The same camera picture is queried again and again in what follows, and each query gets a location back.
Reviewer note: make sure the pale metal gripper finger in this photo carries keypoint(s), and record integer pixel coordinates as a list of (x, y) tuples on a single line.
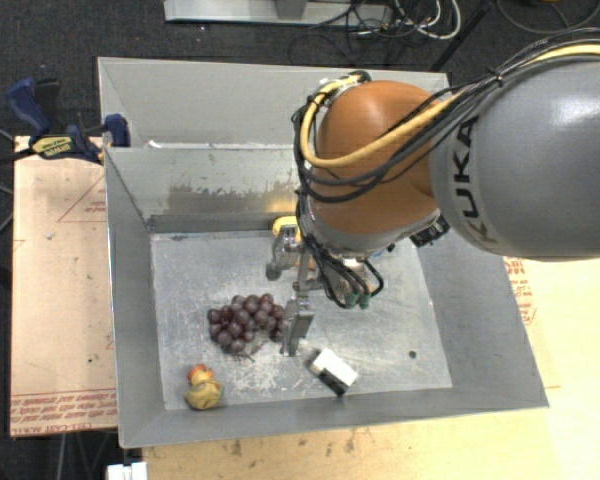
[(297, 327), (282, 253)]

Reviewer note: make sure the yellow round thing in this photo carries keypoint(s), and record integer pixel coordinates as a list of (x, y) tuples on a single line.
[(283, 223)]

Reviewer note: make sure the purple toy grape bunch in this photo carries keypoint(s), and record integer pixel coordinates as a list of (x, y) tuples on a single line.
[(242, 320)]

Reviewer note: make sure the white and black box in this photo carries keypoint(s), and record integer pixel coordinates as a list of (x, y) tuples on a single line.
[(334, 369)]

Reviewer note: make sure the yellow rubber duck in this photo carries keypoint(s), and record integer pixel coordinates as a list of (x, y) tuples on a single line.
[(203, 390)]

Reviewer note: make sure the grey metal bin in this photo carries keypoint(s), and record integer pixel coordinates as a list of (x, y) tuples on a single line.
[(190, 108)]

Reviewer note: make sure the brown cardboard board, red print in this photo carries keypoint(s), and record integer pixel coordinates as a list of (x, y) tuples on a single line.
[(60, 278)]

